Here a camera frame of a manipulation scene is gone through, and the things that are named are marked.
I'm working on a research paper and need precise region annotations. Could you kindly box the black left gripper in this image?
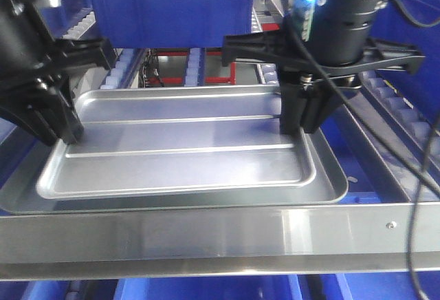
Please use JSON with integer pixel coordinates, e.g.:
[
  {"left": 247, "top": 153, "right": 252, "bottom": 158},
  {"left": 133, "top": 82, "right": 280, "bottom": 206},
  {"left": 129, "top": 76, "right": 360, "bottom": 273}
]
[{"left": 1, "top": 0, "right": 113, "bottom": 146}]

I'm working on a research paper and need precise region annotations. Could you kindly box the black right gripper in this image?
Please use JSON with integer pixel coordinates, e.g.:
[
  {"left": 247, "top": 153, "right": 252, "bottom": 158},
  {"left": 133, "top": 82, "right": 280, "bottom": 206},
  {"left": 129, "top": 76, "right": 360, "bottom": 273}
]
[{"left": 222, "top": 30, "right": 425, "bottom": 135}]

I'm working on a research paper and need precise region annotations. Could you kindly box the silver ribbed metal tray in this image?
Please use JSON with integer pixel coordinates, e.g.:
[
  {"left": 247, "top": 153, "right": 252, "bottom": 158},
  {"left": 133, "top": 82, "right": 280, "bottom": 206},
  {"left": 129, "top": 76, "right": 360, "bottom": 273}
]
[{"left": 36, "top": 85, "right": 316, "bottom": 200}]

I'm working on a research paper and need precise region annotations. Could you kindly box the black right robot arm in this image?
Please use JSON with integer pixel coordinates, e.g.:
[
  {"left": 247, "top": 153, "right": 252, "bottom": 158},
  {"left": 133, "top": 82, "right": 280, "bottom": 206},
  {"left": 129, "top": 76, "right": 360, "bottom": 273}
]
[{"left": 222, "top": 0, "right": 424, "bottom": 134}]

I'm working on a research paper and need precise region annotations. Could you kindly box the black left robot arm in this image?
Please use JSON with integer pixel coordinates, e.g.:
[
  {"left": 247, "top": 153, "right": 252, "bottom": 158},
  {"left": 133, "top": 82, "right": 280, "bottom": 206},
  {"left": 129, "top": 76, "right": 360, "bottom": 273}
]
[{"left": 1, "top": 0, "right": 116, "bottom": 146}]

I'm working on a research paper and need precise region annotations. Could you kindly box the large grey plastic tray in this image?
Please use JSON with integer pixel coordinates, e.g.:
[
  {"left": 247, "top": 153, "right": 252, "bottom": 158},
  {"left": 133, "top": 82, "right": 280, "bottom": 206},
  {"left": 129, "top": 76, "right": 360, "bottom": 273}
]
[{"left": 1, "top": 132, "right": 348, "bottom": 215}]

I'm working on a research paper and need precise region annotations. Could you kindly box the front steel shelf beam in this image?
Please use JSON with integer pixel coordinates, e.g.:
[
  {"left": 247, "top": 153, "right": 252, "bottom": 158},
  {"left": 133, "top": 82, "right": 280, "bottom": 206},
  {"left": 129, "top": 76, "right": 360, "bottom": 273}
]
[{"left": 0, "top": 202, "right": 440, "bottom": 277}]

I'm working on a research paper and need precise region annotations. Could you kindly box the blue bin right shelf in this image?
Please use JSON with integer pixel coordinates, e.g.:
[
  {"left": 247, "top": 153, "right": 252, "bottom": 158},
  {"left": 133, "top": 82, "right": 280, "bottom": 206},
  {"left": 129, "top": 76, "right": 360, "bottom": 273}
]
[{"left": 371, "top": 0, "right": 439, "bottom": 121}]

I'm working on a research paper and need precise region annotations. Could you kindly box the green circuit board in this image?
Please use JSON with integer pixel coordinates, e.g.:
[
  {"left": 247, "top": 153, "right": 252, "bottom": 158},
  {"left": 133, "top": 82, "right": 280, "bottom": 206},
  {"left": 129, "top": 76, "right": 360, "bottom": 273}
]
[{"left": 287, "top": 0, "right": 317, "bottom": 42}]

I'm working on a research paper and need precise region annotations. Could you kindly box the large blue bin centre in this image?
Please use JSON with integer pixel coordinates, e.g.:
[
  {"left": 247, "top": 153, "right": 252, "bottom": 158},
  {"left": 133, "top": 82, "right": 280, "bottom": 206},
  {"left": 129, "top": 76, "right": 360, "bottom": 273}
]
[{"left": 91, "top": 0, "right": 253, "bottom": 48}]

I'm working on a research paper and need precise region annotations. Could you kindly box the blue bin under beam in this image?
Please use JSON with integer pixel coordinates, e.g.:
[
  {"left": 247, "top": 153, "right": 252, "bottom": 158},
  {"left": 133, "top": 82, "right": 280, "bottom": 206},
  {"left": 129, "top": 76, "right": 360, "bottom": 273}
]
[{"left": 113, "top": 275, "right": 303, "bottom": 299}]

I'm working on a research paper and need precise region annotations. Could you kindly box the right white roller rail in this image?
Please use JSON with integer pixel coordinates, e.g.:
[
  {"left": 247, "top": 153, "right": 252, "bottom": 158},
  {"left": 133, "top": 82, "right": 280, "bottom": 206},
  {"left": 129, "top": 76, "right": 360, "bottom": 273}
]
[{"left": 251, "top": 9, "right": 279, "bottom": 85}]

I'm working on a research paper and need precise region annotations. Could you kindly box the white roller rail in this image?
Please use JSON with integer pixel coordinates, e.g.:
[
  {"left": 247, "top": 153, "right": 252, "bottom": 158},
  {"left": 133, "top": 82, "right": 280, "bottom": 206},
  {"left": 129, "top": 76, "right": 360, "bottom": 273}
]
[
  {"left": 100, "top": 49, "right": 140, "bottom": 89},
  {"left": 183, "top": 47, "right": 206, "bottom": 87},
  {"left": 251, "top": 9, "right": 279, "bottom": 85}
]

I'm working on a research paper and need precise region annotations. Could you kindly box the far right roller rail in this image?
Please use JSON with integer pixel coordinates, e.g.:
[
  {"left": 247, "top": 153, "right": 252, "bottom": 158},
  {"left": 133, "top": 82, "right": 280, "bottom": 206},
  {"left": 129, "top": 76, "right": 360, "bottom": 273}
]
[{"left": 360, "top": 71, "right": 431, "bottom": 151}]

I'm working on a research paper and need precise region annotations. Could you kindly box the left white roller rail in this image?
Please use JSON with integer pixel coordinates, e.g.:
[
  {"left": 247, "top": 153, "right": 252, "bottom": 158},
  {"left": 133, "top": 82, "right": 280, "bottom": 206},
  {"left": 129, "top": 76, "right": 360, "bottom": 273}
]
[{"left": 100, "top": 49, "right": 140, "bottom": 89}]

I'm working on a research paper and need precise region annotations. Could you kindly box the red metal cart frame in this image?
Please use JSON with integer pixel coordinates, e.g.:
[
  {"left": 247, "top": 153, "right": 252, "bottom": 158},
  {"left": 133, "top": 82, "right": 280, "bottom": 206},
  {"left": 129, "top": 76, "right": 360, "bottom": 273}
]
[{"left": 157, "top": 48, "right": 236, "bottom": 87}]

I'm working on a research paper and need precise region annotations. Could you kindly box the far left roller rail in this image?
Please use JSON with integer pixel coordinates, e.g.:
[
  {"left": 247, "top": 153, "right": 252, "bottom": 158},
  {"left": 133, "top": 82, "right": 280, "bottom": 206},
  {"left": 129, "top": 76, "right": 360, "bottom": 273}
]
[{"left": 63, "top": 11, "right": 96, "bottom": 40}]

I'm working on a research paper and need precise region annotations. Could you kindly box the middle white roller rail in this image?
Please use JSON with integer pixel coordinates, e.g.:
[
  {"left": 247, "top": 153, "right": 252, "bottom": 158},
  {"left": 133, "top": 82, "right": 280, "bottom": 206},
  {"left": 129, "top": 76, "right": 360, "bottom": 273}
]
[{"left": 183, "top": 47, "right": 206, "bottom": 87}]

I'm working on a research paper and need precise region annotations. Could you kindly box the black cable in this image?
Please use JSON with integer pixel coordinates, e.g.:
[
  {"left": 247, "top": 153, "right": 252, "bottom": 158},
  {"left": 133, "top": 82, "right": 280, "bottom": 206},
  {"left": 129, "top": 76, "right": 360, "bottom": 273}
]
[{"left": 287, "top": 0, "right": 440, "bottom": 300}]

